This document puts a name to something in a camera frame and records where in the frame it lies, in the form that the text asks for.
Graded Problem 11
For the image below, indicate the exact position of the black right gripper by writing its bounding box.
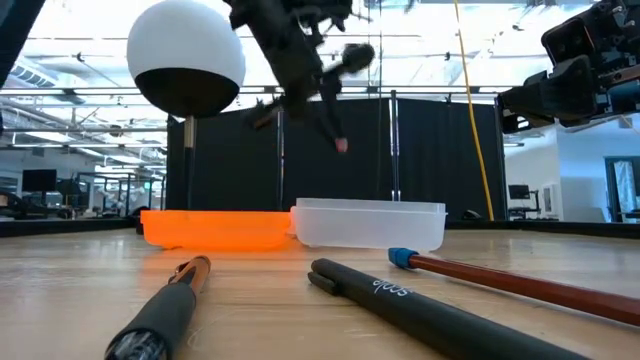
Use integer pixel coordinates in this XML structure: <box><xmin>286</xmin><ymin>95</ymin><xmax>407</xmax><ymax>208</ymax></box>
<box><xmin>497</xmin><ymin>0</ymin><xmax>640</xmax><ymax>135</ymax></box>

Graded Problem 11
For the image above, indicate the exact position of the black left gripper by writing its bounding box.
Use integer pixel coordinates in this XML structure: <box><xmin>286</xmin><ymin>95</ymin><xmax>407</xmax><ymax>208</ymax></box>
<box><xmin>244</xmin><ymin>9</ymin><xmax>350</xmax><ymax>144</ymax></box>

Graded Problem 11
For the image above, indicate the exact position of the brown pencil blue eraser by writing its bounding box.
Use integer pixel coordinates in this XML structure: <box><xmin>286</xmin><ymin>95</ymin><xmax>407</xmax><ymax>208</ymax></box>
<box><xmin>388</xmin><ymin>247</ymin><xmax>640</xmax><ymax>327</ymax></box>

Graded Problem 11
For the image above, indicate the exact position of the black pen white print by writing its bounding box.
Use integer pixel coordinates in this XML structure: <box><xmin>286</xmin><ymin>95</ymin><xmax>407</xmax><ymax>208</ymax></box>
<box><xmin>307</xmin><ymin>258</ymin><xmax>589</xmax><ymax>360</ymax></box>

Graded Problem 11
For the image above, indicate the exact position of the black pen orange clip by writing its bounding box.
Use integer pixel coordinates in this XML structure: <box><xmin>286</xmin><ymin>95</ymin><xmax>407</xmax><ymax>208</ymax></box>
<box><xmin>103</xmin><ymin>255</ymin><xmax>212</xmax><ymax>360</ymax></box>

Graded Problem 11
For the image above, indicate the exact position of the clear plastic supply box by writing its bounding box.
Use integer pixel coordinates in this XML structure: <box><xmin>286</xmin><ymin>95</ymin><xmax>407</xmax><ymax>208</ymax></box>
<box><xmin>290</xmin><ymin>197</ymin><xmax>447</xmax><ymax>253</ymax></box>

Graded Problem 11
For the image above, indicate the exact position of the orange plastic box lid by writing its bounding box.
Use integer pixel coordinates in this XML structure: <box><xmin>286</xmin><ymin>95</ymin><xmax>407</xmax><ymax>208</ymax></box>
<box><xmin>139</xmin><ymin>209</ymin><xmax>294</xmax><ymax>252</ymax></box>

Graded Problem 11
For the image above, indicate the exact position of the round black ceiling fixture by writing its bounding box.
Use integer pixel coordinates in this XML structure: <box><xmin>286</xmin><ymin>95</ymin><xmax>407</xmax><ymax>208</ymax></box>
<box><xmin>341</xmin><ymin>42</ymin><xmax>376</xmax><ymax>74</ymax></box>

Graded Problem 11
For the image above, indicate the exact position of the white framed picture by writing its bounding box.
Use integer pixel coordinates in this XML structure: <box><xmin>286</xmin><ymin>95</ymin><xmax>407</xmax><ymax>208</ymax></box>
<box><xmin>541</xmin><ymin>183</ymin><xmax>558</xmax><ymax>217</ymax></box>

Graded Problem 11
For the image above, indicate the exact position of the white globe lamp black base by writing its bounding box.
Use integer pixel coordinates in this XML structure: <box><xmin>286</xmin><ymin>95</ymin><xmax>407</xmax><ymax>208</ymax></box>
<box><xmin>126</xmin><ymin>0</ymin><xmax>247</xmax><ymax>211</ymax></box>

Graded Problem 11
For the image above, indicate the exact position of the black partition screen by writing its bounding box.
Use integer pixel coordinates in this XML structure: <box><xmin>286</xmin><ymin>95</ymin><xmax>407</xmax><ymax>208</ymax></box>
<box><xmin>166</xmin><ymin>97</ymin><xmax>507</xmax><ymax>224</ymax></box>

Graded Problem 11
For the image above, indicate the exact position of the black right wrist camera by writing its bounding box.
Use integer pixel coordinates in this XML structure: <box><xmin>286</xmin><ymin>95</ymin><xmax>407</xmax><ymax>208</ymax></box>
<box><xmin>541</xmin><ymin>17</ymin><xmax>597</xmax><ymax>66</ymax></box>

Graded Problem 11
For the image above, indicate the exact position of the yellow cable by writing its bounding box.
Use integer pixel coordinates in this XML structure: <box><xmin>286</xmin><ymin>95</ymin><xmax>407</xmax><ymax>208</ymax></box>
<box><xmin>452</xmin><ymin>0</ymin><xmax>495</xmax><ymax>223</ymax></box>

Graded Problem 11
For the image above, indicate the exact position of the black aluminium table frame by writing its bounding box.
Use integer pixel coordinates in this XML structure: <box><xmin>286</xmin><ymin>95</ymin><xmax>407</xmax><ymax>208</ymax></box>
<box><xmin>0</xmin><ymin>218</ymin><xmax>640</xmax><ymax>240</ymax></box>

